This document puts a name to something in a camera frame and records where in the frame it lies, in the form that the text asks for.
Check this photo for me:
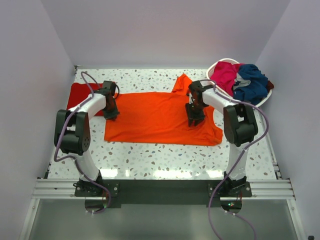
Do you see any white plastic laundry basket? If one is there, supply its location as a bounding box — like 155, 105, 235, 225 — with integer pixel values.
206, 58, 273, 107

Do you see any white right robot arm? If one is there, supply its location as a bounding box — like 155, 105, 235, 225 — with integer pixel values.
185, 80, 258, 197

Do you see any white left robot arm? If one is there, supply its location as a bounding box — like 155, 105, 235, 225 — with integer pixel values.
53, 81, 120, 196

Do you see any aluminium left rail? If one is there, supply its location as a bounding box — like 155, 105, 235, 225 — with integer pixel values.
31, 162, 78, 200

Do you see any navy blue t shirt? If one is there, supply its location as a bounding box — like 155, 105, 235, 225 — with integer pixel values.
233, 64, 269, 105

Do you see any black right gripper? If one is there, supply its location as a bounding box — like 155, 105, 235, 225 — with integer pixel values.
185, 101, 207, 126

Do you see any orange t shirt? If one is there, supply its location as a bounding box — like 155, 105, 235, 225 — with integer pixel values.
104, 74, 223, 146

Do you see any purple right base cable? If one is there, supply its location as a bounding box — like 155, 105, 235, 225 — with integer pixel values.
207, 149, 258, 240

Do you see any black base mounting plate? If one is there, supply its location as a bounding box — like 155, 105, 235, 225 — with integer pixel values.
73, 179, 253, 211

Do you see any folded red t shirt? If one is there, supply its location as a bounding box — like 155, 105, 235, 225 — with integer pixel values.
67, 81, 117, 119

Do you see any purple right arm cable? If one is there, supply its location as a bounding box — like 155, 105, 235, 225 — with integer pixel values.
199, 79, 271, 161

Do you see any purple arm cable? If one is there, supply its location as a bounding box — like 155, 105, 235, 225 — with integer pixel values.
199, 79, 271, 161
53, 71, 101, 186

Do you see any magenta t shirt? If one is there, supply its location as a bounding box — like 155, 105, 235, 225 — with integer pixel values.
210, 61, 243, 96

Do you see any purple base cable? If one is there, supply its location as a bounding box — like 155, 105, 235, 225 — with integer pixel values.
82, 179, 113, 215
207, 149, 258, 240

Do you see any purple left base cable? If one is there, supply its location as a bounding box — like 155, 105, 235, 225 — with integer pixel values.
82, 179, 113, 215

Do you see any aluminium right rail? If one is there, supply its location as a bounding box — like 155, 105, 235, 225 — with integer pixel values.
246, 136, 296, 200

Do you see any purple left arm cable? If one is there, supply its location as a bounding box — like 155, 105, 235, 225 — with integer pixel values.
53, 71, 101, 186

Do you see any aluminium rail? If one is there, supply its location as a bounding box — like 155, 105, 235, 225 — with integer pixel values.
31, 162, 78, 200
246, 136, 296, 200

